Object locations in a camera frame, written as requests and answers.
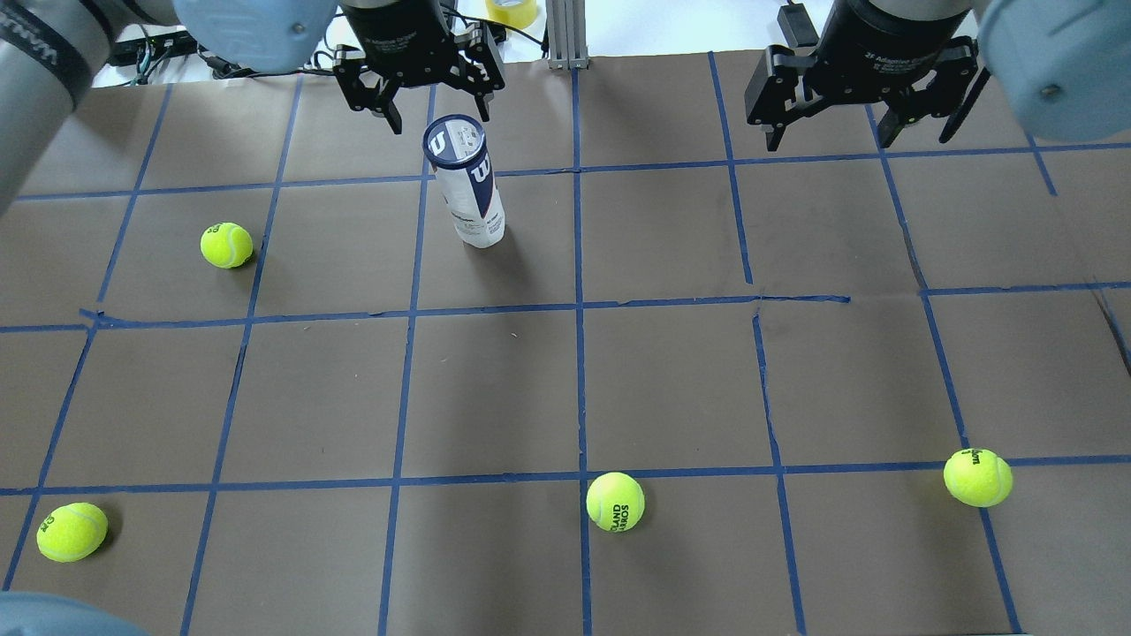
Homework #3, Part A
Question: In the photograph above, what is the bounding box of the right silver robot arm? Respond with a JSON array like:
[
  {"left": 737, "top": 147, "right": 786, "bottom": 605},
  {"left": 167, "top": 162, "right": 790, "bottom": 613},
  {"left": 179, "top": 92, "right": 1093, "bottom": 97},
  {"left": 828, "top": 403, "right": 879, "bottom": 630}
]
[{"left": 744, "top": 1, "right": 1130, "bottom": 152}]

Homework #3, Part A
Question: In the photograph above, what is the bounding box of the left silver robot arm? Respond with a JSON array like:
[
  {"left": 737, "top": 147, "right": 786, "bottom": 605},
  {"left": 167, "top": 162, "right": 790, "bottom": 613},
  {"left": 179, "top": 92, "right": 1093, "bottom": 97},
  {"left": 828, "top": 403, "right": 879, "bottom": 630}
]
[{"left": 1, "top": 1, "right": 506, "bottom": 208}]

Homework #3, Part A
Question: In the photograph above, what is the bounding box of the centre back tennis ball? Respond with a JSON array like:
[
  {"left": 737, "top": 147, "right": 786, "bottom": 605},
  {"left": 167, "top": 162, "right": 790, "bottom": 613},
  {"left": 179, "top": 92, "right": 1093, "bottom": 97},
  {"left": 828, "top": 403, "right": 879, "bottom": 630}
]
[{"left": 586, "top": 472, "right": 646, "bottom": 533}]

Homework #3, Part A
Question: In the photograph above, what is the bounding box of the yellow tape roll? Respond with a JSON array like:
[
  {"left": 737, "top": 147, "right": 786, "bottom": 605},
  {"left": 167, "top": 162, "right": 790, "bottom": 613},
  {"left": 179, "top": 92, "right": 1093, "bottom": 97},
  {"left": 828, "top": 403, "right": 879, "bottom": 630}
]
[{"left": 484, "top": 0, "right": 539, "bottom": 31}]

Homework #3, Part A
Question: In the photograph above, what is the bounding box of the aluminium frame post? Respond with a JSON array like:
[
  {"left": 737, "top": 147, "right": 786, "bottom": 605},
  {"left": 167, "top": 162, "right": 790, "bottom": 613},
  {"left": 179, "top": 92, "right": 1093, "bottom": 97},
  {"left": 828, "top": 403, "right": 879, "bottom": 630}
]
[{"left": 545, "top": 0, "right": 590, "bottom": 70}]

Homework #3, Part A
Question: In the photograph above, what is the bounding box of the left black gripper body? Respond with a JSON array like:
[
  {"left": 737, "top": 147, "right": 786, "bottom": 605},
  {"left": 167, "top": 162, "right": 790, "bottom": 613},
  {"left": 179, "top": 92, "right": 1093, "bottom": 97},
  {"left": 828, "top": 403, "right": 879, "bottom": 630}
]
[{"left": 334, "top": 1, "right": 487, "bottom": 93}]

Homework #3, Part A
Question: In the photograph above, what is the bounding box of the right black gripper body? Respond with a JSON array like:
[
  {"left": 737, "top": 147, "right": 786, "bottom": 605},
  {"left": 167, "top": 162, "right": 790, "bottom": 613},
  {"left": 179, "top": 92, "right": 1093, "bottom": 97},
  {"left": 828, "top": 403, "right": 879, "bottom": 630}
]
[{"left": 767, "top": 1, "right": 977, "bottom": 111}]

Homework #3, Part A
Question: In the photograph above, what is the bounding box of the tennis ball near base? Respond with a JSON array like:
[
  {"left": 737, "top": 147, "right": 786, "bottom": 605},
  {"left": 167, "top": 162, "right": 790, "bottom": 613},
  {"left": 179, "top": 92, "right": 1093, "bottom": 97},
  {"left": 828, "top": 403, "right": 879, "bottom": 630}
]
[{"left": 35, "top": 502, "right": 109, "bottom": 562}]

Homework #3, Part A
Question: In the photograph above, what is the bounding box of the white blue tennis ball can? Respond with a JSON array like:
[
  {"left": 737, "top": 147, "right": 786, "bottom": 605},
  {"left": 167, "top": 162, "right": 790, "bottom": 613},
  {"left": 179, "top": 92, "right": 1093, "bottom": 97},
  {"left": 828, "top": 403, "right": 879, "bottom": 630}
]
[{"left": 421, "top": 114, "right": 506, "bottom": 249}]

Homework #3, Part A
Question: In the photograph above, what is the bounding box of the front Roland Garros tennis ball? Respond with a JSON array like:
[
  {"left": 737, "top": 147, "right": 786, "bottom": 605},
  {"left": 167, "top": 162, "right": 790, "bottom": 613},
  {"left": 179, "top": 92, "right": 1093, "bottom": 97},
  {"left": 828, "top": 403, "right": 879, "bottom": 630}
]
[{"left": 201, "top": 222, "right": 254, "bottom": 269}]

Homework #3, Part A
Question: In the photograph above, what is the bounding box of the black power adapter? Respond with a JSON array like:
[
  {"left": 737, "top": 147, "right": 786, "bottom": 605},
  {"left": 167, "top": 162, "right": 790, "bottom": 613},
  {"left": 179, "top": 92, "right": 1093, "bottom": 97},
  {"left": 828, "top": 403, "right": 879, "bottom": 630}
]
[{"left": 777, "top": 1, "right": 819, "bottom": 49}]

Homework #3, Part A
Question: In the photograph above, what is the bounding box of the Wilson tennis ball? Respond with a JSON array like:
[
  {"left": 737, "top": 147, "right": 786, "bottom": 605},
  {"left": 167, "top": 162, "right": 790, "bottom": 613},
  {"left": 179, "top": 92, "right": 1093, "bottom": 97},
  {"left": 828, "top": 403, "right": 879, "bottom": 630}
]
[{"left": 944, "top": 448, "right": 1015, "bottom": 508}]

